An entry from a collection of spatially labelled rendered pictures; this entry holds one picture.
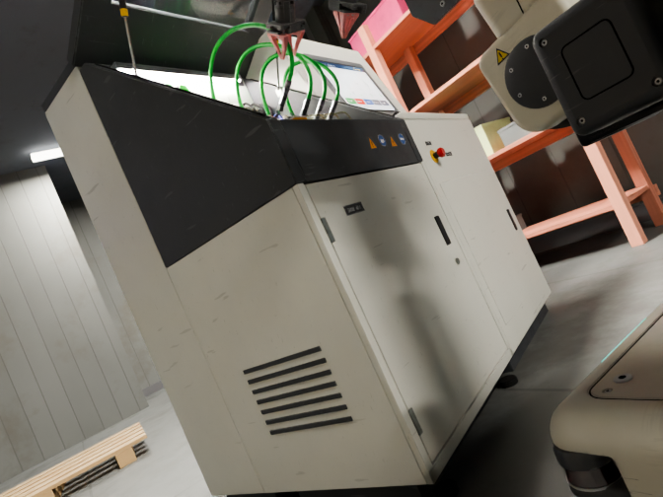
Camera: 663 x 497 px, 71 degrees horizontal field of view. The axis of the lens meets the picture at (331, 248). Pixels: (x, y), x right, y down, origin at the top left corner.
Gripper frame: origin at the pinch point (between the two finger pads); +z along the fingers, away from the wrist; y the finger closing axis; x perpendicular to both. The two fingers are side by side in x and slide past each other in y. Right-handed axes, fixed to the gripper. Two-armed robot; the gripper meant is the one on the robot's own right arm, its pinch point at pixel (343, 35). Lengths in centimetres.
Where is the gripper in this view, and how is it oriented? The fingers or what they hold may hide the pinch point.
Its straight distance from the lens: 153.9
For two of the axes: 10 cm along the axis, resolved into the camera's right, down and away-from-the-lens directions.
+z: -1.0, 8.3, 5.5
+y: -6.8, -4.6, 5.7
